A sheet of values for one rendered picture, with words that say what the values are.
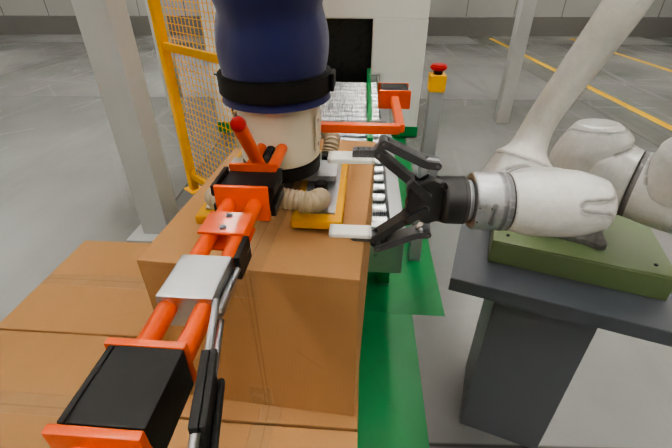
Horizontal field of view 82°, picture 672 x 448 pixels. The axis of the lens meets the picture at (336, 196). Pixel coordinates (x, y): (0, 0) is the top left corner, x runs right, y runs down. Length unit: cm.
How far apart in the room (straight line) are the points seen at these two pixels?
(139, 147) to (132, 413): 199
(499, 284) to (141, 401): 81
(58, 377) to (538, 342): 124
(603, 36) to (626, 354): 159
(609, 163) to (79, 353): 134
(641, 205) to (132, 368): 96
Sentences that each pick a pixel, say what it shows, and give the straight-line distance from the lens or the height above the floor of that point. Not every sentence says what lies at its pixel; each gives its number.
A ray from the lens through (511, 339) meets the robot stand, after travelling 128.
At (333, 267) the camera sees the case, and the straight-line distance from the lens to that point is 68.
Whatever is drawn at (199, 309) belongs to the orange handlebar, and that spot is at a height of 109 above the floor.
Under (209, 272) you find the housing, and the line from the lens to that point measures 46.
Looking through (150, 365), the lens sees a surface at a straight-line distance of 38.
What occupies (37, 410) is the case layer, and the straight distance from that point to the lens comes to 118.
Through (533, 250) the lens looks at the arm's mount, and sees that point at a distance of 104.
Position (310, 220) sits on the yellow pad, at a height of 97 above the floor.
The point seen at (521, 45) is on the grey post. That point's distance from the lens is 424.
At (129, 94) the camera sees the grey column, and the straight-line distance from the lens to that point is 219.
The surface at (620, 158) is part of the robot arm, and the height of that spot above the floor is 104.
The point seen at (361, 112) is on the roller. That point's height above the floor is 55.
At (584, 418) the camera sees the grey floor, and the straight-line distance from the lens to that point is 183.
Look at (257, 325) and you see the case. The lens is 79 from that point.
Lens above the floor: 139
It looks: 31 degrees down
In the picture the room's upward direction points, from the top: straight up
